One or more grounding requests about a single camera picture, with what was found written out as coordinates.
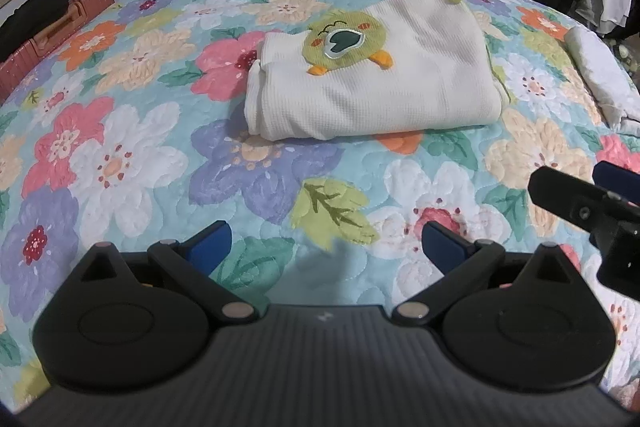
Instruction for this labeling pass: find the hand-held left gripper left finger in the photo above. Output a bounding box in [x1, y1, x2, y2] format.
[80, 220, 262, 326]

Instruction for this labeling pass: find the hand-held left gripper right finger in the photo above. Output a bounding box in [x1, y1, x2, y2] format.
[390, 221, 572, 327]

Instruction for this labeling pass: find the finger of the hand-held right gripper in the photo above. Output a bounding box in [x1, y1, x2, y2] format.
[529, 166, 640, 235]
[592, 160, 640, 208]

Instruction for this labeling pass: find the cream sweater with green patch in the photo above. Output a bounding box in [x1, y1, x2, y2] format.
[243, 0, 506, 142]

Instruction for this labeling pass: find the floral quilted bedspread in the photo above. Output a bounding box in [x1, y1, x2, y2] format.
[0, 0, 640, 413]

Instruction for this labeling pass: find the pale grey folded cloth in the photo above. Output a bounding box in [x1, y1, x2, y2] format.
[564, 25, 640, 136]

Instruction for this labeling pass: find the orange suitcase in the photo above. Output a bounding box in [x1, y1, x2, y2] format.
[0, 0, 116, 102]

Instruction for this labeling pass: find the black cloth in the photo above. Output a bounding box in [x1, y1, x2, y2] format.
[0, 0, 76, 64]

